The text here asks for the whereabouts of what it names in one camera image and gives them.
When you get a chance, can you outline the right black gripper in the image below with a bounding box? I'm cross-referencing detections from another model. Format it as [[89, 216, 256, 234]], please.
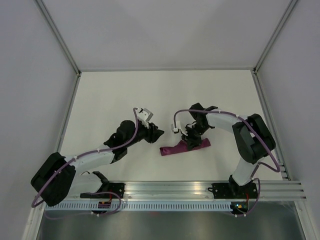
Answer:
[[181, 123, 209, 151]]

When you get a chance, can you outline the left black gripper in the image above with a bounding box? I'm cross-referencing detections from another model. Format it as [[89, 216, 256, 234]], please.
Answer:
[[125, 121, 165, 148]]

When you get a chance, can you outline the purple cloth napkin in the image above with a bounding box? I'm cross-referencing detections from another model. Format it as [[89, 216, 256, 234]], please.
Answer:
[[159, 138, 211, 157]]

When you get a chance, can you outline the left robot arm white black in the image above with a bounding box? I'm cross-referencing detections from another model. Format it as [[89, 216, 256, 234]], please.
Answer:
[[30, 120, 165, 208]]

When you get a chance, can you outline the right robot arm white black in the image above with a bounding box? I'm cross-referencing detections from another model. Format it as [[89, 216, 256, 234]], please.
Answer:
[[181, 103, 276, 198]]

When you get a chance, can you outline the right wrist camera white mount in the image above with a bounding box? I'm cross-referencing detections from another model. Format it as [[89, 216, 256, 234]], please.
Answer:
[[171, 121, 182, 134]]

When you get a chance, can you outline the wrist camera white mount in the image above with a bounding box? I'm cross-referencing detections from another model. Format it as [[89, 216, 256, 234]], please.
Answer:
[[171, 121, 182, 134], [136, 108, 154, 128]]

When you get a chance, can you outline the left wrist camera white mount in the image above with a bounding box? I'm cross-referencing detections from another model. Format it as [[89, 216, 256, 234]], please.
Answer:
[[136, 108, 154, 128]]

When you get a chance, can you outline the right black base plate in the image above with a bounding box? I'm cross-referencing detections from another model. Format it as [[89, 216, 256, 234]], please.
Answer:
[[207, 182, 259, 200]]

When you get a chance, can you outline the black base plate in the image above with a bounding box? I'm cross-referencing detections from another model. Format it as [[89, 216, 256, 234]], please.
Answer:
[[207, 182, 259, 200], [80, 182, 126, 199]]

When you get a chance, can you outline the rear aluminium frame bar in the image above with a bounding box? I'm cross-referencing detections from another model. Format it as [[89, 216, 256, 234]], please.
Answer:
[[79, 66, 255, 73]]

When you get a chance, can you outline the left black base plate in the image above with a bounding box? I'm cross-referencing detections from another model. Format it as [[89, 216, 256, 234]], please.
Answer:
[[80, 182, 126, 199]]

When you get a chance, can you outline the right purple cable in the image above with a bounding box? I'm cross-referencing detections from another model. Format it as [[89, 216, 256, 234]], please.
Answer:
[[172, 109, 280, 218]]

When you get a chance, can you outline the purple cable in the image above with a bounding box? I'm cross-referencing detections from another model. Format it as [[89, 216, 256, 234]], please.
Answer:
[[31, 107, 141, 216], [172, 109, 280, 218]]

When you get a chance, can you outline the white slotted cable duct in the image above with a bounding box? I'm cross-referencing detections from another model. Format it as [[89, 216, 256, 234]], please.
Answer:
[[45, 200, 232, 212]]

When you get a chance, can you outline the aluminium mounting rail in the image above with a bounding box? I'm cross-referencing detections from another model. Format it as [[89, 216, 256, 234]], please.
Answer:
[[64, 181, 308, 202]]

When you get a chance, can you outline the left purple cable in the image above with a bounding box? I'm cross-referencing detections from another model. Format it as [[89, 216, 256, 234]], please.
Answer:
[[31, 107, 141, 216]]

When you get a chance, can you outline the left aluminium frame post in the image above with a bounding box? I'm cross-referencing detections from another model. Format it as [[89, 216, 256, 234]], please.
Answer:
[[34, 0, 81, 75]]

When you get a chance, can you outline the aluminium frame post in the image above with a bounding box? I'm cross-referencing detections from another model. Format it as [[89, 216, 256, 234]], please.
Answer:
[[34, 0, 81, 75], [252, 0, 300, 75]]

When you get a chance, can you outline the right aluminium frame post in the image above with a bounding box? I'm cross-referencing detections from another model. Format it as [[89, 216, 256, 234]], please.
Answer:
[[252, 0, 300, 75]]

